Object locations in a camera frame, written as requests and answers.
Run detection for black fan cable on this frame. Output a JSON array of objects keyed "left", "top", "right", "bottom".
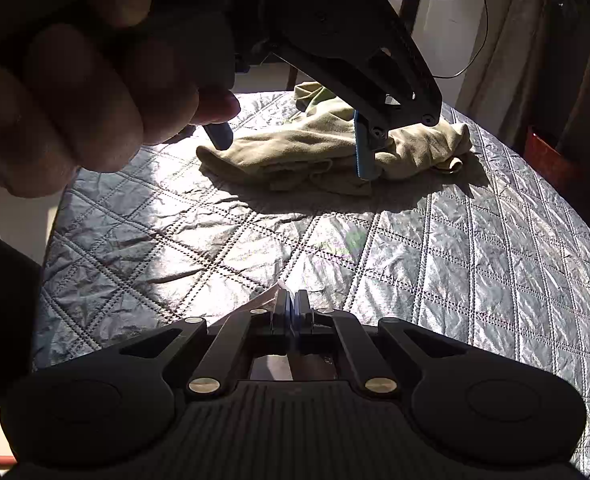
[{"left": 432, "top": 0, "right": 489, "bottom": 81}]

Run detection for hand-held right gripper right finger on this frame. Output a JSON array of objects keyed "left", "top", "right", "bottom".
[{"left": 295, "top": 290, "right": 471, "bottom": 398}]

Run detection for silver quilted bed cover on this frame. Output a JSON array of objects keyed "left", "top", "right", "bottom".
[{"left": 32, "top": 90, "right": 590, "bottom": 480}]

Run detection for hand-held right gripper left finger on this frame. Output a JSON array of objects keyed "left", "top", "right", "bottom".
[{"left": 117, "top": 290, "right": 295, "bottom": 398}]

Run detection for red box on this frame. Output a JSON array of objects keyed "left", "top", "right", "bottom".
[{"left": 522, "top": 125, "right": 583, "bottom": 188}]

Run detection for olive green garment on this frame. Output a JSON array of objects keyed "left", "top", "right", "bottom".
[{"left": 196, "top": 81, "right": 473, "bottom": 196}]

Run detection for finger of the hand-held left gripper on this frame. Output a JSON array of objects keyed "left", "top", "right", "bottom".
[
  {"left": 320, "top": 15, "right": 444, "bottom": 181},
  {"left": 204, "top": 121, "right": 234, "bottom": 151}
]

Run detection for beige curtain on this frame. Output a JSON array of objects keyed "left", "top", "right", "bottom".
[{"left": 455, "top": 0, "right": 590, "bottom": 161}]

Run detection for light grey pants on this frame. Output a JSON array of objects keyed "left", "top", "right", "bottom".
[{"left": 235, "top": 282, "right": 290, "bottom": 313}]

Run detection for person's left hand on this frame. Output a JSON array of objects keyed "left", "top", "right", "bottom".
[{"left": 0, "top": 0, "right": 242, "bottom": 199}]

